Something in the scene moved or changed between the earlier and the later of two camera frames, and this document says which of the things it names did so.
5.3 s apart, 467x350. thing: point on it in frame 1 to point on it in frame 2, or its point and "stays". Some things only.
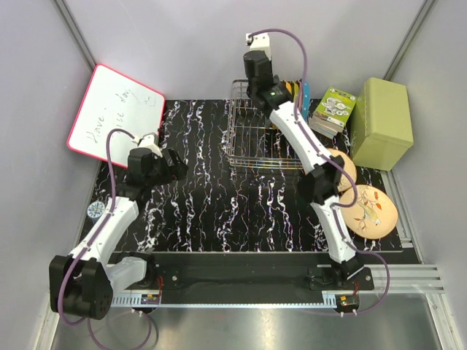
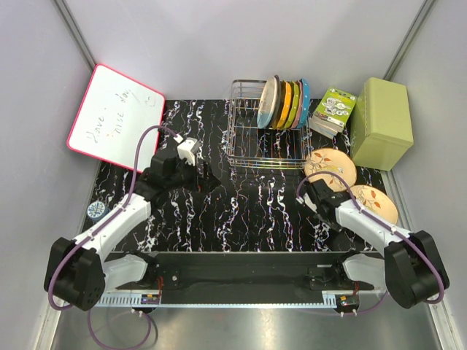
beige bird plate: x=373 y=216 stays
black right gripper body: x=249 y=90 to x=337 y=227
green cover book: x=332 y=112 stays
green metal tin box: x=381 y=132 stays
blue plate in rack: x=306 y=100 stays
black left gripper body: x=169 y=160 to x=199 y=176
